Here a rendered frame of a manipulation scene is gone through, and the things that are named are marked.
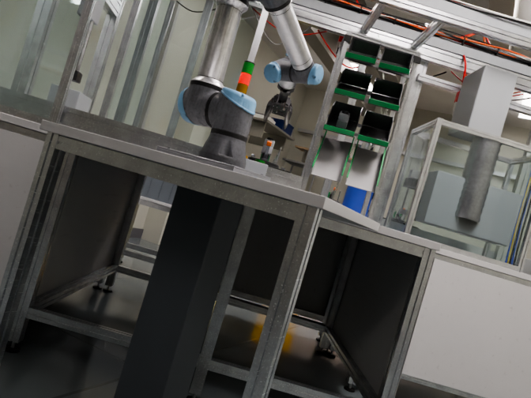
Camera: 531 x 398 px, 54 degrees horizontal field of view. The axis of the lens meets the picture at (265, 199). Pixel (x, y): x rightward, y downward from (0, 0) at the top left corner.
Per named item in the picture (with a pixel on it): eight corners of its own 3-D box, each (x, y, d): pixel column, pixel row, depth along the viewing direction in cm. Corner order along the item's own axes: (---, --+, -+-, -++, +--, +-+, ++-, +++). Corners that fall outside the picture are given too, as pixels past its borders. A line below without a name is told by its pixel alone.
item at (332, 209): (322, 208, 116) (325, 197, 116) (39, 129, 152) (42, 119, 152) (378, 231, 180) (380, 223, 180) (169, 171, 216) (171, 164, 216)
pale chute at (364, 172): (374, 193, 215) (378, 185, 212) (344, 184, 217) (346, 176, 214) (384, 154, 235) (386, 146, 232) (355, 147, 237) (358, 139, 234)
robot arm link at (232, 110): (233, 132, 153) (245, 88, 153) (199, 125, 161) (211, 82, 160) (255, 140, 163) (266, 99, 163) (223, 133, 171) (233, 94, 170)
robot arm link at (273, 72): (285, 65, 188) (302, 58, 196) (261, 62, 194) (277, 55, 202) (286, 86, 192) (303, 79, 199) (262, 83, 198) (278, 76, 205)
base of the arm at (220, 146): (224, 163, 151) (233, 131, 151) (187, 154, 160) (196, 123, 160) (254, 173, 164) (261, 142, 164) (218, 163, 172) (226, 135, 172)
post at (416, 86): (378, 232, 333) (438, 26, 336) (365, 228, 333) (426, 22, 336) (377, 231, 338) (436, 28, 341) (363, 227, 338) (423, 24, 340)
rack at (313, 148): (374, 226, 228) (424, 52, 229) (294, 201, 227) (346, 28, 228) (363, 223, 249) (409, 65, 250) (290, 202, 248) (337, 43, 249)
